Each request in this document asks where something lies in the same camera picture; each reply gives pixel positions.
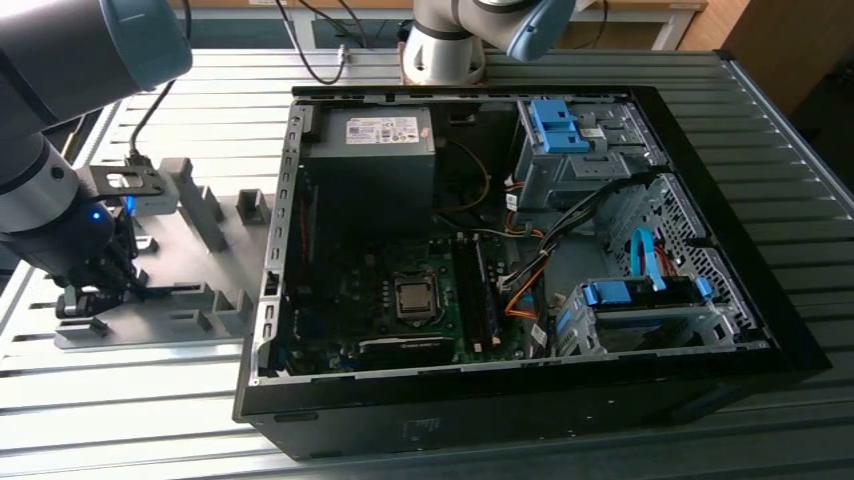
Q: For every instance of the green motherboard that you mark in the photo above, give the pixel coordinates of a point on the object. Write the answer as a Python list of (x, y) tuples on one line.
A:
[(361, 300)]

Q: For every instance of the black graphics card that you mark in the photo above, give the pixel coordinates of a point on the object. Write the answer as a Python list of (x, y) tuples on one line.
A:
[(408, 352)]

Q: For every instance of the hard disk blue carrier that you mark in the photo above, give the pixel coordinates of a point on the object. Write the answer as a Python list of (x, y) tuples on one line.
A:
[(608, 292)]

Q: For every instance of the white frame desk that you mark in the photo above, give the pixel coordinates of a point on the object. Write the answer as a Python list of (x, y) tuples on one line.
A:
[(674, 30)]

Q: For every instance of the grey metal drive cage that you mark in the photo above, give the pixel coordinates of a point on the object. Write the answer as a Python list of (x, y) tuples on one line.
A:
[(588, 172)]

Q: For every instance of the wooden cabinet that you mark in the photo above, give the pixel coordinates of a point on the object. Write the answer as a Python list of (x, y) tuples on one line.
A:
[(788, 50)]

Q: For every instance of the grey parts rack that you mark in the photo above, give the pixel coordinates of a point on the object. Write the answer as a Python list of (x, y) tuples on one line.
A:
[(187, 250)]

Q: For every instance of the grey metal disk bay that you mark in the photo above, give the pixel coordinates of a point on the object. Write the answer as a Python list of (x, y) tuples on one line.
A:
[(668, 317)]

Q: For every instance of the black open PC case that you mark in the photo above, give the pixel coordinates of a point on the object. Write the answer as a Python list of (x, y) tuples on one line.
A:
[(468, 415)]

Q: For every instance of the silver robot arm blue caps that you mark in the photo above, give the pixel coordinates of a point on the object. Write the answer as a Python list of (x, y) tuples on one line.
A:
[(67, 50)]

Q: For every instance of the silver CPU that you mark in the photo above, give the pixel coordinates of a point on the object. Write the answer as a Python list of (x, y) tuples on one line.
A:
[(416, 296)]

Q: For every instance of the blue drive bay latch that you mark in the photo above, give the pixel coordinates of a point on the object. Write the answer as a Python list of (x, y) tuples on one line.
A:
[(557, 135)]

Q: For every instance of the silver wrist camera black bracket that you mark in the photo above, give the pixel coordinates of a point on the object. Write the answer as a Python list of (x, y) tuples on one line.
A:
[(157, 202)]

